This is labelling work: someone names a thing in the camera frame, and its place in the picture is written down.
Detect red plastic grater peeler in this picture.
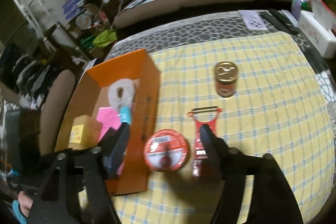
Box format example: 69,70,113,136
187,106,223,179

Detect round red white container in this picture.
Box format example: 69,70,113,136
143,129,189,172

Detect teal brush white fluffy head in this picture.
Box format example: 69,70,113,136
108,79,135,124

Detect red jar gold lid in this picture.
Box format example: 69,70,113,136
214,61,239,98

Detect person left hand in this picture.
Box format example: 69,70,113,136
18,191,34,218

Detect yellow plaid cloth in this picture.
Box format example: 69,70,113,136
79,31,336,224

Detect orange cardboard box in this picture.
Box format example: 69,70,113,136
55,49,161,195

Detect brown chair back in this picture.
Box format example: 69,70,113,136
39,70,76,155

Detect white tissue box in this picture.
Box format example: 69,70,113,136
298,10,335,59

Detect lavender power strip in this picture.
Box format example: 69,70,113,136
239,10,268,31

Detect black remote control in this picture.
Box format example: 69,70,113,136
259,9,299,35

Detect grey stone pattern tablecloth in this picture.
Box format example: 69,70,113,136
105,11,335,106

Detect white metal rack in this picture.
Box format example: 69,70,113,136
13,0,59,51

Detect papers on sofa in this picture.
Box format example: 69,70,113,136
125,0,157,9

